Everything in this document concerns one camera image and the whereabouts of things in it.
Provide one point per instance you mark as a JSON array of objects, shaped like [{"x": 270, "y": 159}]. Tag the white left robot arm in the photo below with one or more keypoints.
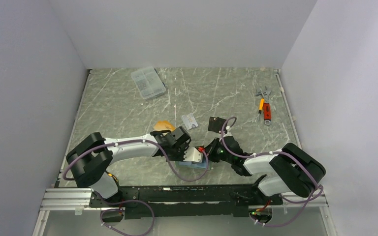
[{"x": 89, "y": 160}]

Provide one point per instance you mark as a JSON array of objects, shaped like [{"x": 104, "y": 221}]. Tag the aluminium frame rail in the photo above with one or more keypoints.
[{"x": 61, "y": 199}]

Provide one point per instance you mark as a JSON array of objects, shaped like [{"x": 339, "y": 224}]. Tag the green card holder wallet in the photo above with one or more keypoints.
[{"x": 200, "y": 165}]

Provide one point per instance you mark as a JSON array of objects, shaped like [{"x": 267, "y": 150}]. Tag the clear plastic organizer box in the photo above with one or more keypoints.
[{"x": 148, "y": 83}]

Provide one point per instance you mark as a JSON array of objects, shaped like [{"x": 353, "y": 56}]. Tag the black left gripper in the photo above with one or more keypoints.
[{"x": 181, "y": 158}]

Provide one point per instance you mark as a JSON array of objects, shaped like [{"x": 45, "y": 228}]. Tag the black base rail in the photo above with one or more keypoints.
[{"x": 187, "y": 200}]

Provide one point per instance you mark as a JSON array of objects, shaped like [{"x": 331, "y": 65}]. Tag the red adjustable wrench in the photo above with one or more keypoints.
[{"x": 265, "y": 93}]

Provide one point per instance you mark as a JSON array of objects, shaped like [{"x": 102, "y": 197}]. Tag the yellow black screwdriver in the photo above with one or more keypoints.
[{"x": 113, "y": 177}]

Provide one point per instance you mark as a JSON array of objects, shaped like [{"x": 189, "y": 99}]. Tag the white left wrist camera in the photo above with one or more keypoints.
[{"x": 193, "y": 155}]

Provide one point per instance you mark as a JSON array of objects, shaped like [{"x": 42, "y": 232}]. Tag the orange small screwdriver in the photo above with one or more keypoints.
[{"x": 260, "y": 107}]

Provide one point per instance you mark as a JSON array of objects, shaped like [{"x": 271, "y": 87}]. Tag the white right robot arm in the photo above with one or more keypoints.
[{"x": 288, "y": 169}]

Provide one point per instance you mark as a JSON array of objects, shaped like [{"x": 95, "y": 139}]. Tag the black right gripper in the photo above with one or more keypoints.
[{"x": 209, "y": 150}]

